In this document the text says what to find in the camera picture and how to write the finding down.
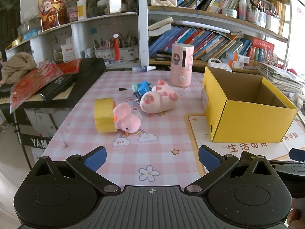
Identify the clear spray bottle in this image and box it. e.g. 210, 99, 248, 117
132, 65, 156, 74

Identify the round white tin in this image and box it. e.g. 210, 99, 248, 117
222, 8, 237, 18

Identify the black rectangular case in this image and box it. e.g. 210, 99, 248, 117
38, 74, 74, 102

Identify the pastel spray can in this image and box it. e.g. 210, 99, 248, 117
239, 0, 247, 21

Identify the person's right hand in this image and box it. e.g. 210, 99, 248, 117
287, 209, 305, 229

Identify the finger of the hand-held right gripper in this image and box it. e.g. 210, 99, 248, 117
268, 148, 305, 166
240, 151, 257, 161

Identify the black keyboard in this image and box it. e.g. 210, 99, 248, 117
0, 58, 106, 110

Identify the red thick book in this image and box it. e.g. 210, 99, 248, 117
253, 37, 274, 50

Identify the white bottle yellow label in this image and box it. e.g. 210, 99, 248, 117
77, 0, 87, 20

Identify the yellow tape roll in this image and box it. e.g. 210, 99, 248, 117
94, 97, 118, 133

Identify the yellow cardboard box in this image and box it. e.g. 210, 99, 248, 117
201, 66, 298, 144

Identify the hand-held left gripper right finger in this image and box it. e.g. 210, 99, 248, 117
184, 145, 277, 195

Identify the white pen holder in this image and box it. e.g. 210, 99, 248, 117
94, 38, 113, 60
118, 32, 139, 61
266, 8, 280, 34
256, 1, 267, 28

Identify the cream open book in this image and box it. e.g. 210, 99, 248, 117
148, 17, 174, 37

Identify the fortune god paper figure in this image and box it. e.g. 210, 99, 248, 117
38, 0, 71, 32

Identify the white flat tablet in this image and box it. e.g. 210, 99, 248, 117
172, 20, 231, 34

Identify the white wooden bookshelf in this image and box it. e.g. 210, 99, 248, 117
5, 0, 293, 73

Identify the pink pig plush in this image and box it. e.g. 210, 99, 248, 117
139, 79, 179, 117

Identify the pink humidifier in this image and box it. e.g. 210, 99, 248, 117
170, 43, 193, 87

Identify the beige cloth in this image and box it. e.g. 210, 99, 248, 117
1, 52, 38, 84

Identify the stack of papers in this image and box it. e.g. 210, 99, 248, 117
257, 61, 304, 93

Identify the red plastic packet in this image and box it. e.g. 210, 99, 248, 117
10, 62, 63, 114
56, 58, 83, 74

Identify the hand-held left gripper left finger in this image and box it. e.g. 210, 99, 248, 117
32, 146, 121, 195

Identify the pink chick plush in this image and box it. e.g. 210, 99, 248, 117
113, 102, 141, 134

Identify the white quilted handbag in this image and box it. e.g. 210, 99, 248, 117
207, 58, 233, 72

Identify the pink checkered tablecloth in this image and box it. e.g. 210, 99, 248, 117
43, 70, 305, 189

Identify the colourful acrylic stand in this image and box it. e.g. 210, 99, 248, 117
263, 51, 279, 65

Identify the blue toy vehicle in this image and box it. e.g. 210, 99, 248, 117
138, 81, 153, 95

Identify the black keyboard stand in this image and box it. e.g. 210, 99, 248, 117
14, 110, 55, 170

